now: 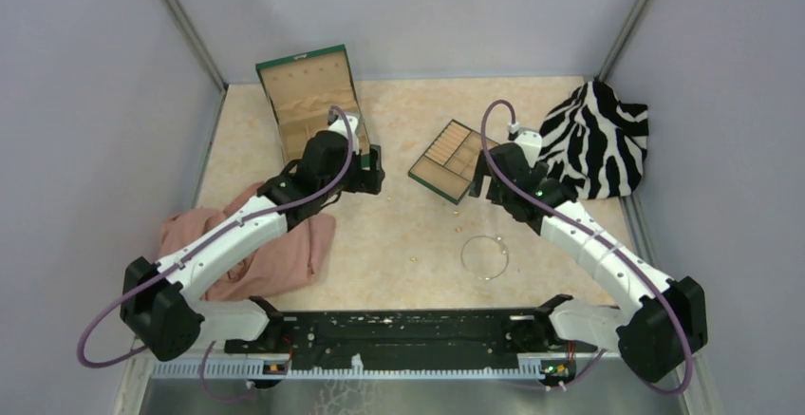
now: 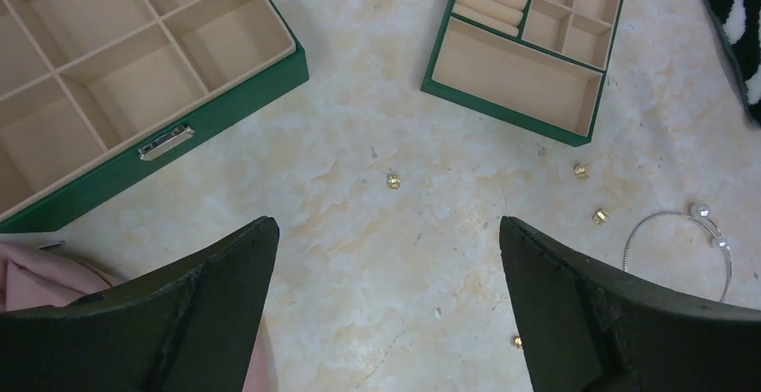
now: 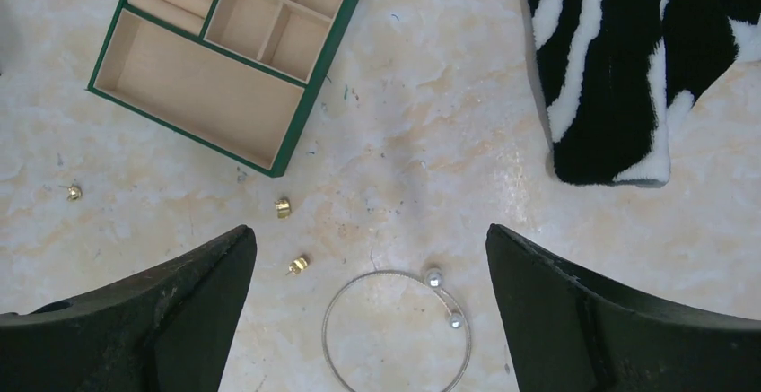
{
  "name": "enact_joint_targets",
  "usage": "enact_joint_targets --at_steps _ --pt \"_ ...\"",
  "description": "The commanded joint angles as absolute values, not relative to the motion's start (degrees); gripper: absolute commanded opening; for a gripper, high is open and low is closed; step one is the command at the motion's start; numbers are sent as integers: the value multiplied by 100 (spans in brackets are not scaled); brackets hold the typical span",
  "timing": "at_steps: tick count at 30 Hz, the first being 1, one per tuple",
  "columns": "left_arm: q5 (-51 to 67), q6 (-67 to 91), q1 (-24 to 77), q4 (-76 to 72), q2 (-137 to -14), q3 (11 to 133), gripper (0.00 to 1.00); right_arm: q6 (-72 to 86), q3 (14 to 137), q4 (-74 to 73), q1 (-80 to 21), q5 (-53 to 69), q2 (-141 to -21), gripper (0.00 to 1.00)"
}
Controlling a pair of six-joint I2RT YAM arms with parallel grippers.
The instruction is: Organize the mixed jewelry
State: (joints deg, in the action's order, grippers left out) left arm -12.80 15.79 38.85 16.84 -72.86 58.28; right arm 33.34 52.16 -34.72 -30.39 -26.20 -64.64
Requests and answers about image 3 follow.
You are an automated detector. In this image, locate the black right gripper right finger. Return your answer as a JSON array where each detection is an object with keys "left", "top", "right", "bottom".
[{"left": 485, "top": 224, "right": 760, "bottom": 391}]

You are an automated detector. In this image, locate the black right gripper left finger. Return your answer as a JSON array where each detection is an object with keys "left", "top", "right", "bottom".
[{"left": 1, "top": 225, "right": 257, "bottom": 391}]

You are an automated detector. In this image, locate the gold stud earring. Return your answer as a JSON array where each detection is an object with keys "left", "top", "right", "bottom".
[{"left": 63, "top": 181, "right": 83, "bottom": 202}]

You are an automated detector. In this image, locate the silver pearl bangle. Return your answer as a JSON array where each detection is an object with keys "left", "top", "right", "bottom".
[{"left": 320, "top": 266, "right": 473, "bottom": 391}]

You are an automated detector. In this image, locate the zebra print cloth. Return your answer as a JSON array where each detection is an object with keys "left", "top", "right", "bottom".
[{"left": 527, "top": 0, "right": 760, "bottom": 187}]

